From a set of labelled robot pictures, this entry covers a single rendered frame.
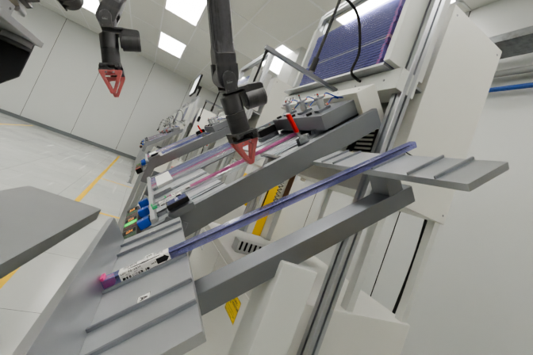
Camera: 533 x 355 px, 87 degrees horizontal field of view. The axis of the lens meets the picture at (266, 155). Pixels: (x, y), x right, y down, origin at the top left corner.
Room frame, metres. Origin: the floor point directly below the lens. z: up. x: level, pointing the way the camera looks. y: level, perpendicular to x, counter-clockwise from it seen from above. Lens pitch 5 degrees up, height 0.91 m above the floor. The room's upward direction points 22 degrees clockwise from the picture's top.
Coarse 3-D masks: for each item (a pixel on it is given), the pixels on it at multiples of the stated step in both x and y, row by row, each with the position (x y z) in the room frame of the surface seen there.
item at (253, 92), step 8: (224, 72) 0.71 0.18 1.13; (232, 72) 0.72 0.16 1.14; (224, 80) 0.71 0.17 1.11; (232, 80) 0.72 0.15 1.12; (224, 88) 0.73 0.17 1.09; (232, 88) 0.73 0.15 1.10; (240, 88) 0.75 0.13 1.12; (248, 88) 0.77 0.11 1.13; (256, 88) 0.78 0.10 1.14; (248, 96) 0.77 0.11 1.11; (256, 96) 0.77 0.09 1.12; (264, 96) 0.78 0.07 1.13; (248, 104) 0.78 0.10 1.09; (256, 104) 0.79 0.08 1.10; (264, 104) 0.81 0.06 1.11
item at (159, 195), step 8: (200, 168) 1.11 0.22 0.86; (184, 176) 1.09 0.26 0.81; (192, 176) 1.04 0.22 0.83; (200, 176) 0.99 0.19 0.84; (168, 184) 1.07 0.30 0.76; (176, 184) 1.02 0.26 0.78; (184, 184) 0.97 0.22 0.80; (208, 184) 0.85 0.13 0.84; (216, 184) 0.81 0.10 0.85; (224, 184) 0.78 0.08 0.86; (160, 192) 0.97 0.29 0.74; (168, 192) 0.95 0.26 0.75; (192, 192) 0.84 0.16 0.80; (200, 192) 0.79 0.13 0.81; (208, 192) 0.77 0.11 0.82; (160, 208) 0.81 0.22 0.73; (160, 216) 0.74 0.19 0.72
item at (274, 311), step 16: (288, 272) 0.40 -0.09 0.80; (304, 272) 0.41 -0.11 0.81; (256, 288) 0.44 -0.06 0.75; (272, 288) 0.40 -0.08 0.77; (288, 288) 0.41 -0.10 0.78; (304, 288) 0.42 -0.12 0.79; (256, 304) 0.43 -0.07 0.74; (272, 304) 0.40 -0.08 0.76; (288, 304) 0.41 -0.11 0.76; (304, 304) 0.42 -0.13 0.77; (256, 320) 0.41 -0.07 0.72; (272, 320) 0.41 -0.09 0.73; (288, 320) 0.41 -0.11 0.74; (240, 336) 0.44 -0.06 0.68; (256, 336) 0.40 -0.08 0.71; (272, 336) 0.41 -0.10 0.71; (288, 336) 0.42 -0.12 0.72; (240, 352) 0.42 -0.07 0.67; (256, 352) 0.40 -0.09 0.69; (272, 352) 0.41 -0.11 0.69
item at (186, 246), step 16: (368, 160) 0.46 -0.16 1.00; (384, 160) 0.46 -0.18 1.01; (336, 176) 0.43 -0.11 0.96; (352, 176) 0.44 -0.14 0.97; (304, 192) 0.42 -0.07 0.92; (272, 208) 0.40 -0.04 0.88; (224, 224) 0.39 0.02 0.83; (240, 224) 0.39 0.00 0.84; (192, 240) 0.38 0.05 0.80; (208, 240) 0.38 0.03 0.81; (176, 256) 0.37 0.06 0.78
